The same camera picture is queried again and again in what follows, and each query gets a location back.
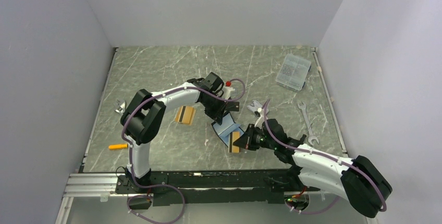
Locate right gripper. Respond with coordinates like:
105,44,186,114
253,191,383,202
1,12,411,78
234,123,277,151

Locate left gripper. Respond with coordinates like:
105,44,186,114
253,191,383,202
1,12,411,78
201,95,229,126

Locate black leather card holder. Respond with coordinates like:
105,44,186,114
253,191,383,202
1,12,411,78
211,112,244,147

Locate gold VIP card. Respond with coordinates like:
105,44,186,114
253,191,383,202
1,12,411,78
228,131,241,154

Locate black card stack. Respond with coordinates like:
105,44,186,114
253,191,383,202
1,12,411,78
225,101,240,112

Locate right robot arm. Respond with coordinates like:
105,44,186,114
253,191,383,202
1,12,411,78
231,119,392,218

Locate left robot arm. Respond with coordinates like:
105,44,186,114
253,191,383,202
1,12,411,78
120,72,236,193

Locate gold card stack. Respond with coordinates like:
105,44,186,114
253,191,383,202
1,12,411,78
175,106,196,126

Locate silver card stack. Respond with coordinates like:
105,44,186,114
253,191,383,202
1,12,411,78
247,100,263,117

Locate black yellow screwdriver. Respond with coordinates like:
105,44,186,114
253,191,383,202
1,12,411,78
298,134,308,145

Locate silver wrench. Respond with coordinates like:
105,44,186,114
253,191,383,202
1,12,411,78
297,102,320,146

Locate clear plastic screw box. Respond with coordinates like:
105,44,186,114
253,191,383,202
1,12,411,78
275,54,312,91

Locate small metal clip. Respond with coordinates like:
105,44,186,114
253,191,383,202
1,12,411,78
114,99,126,115

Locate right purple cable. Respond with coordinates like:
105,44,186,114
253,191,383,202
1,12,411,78
262,98,387,216

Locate purple cable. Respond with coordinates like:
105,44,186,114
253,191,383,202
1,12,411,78
120,78,247,224
262,98,387,216

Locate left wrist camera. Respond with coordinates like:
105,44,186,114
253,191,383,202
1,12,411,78
222,81,235,99

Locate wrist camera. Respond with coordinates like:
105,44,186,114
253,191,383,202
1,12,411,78
255,108,264,127
222,81,235,99

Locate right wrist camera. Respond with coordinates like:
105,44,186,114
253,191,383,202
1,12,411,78
255,108,264,127

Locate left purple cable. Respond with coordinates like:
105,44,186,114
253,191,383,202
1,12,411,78
120,78,247,224

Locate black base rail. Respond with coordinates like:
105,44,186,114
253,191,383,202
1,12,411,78
115,169,318,206

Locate aluminium frame rail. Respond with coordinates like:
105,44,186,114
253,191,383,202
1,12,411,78
63,172,363,198

